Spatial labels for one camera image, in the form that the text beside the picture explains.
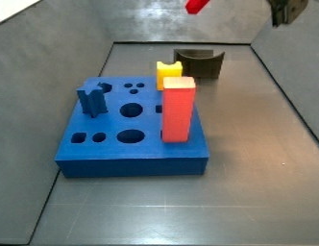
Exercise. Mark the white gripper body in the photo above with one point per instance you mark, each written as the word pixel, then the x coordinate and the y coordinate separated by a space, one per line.
pixel 285 11

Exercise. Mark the red hexagon rod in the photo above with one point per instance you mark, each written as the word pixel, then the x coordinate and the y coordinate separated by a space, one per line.
pixel 193 6

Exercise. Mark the yellow notched block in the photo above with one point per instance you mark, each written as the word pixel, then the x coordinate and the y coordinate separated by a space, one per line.
pixel 166 70

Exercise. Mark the red rectangular block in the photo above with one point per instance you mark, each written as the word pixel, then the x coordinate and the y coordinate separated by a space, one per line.
pixel 177 108

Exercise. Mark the blue star peg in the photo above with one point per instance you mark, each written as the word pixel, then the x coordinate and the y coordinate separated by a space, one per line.
pixel 91 99

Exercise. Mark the blue shape sorter block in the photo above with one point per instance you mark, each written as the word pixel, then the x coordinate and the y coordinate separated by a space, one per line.
pixel 118 142

